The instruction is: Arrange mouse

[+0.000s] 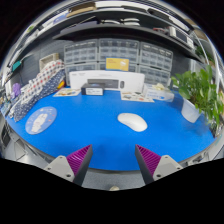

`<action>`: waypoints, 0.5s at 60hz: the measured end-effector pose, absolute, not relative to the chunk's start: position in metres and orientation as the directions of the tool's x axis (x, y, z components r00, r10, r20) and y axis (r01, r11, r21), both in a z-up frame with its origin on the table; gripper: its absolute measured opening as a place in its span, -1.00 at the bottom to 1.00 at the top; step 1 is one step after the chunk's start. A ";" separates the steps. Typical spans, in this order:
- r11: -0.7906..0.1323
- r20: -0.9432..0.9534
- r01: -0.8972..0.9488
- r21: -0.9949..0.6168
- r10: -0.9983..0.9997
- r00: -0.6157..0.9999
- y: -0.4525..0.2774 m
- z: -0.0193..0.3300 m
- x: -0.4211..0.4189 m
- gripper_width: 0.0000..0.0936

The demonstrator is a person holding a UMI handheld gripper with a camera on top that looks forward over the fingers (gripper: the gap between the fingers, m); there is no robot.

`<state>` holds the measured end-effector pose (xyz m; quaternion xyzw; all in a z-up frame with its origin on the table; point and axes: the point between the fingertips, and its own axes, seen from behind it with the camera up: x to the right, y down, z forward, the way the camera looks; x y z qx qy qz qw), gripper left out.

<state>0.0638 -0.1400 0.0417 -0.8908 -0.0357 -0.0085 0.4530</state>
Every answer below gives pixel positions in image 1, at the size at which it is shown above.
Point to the green plant in white pot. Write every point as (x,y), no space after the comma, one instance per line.
(196,90)

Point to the white and blue tissue box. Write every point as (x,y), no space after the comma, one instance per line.
(158,94)

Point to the small black box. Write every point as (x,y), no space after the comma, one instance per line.
(91,90)

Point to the beige woven basket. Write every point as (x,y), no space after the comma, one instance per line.
(48,61)

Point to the white computer mouse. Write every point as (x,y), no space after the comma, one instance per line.
(132,122)

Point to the purple soft toy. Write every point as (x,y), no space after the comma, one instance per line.
(16,90)

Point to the yellow card with blue frame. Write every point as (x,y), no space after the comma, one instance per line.
(117,64)

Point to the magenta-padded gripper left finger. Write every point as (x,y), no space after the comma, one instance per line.
(60,166)

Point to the long white keyboard box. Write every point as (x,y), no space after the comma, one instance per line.
(130,78)

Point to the navy white-dotted cloth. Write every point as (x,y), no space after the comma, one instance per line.
(28,106)

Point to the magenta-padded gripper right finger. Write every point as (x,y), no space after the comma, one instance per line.
(166,165)

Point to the dark shelf unit with items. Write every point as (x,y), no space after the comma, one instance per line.
(100,31)

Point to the red blue checked cloth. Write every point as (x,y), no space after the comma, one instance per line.
(43,80)

